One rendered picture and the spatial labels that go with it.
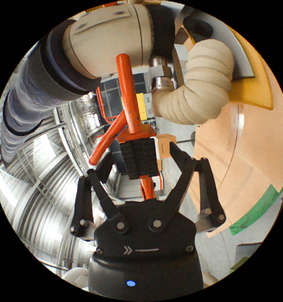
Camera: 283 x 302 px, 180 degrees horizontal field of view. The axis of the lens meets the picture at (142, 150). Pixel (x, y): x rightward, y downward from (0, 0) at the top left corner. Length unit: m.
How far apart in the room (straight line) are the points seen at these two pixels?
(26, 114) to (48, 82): 0.14
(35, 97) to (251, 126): 0.45
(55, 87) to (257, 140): 0.40
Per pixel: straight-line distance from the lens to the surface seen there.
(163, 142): 1.63
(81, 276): 0.63
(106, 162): 0.17
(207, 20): 0.16
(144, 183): 0.19
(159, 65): 0.16
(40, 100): 0.22
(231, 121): 0.32
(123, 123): 0.16
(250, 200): 0.84
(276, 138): 0.26
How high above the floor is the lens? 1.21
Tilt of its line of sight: 2 degrees up
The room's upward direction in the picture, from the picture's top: 99 degrees counter-clockwise
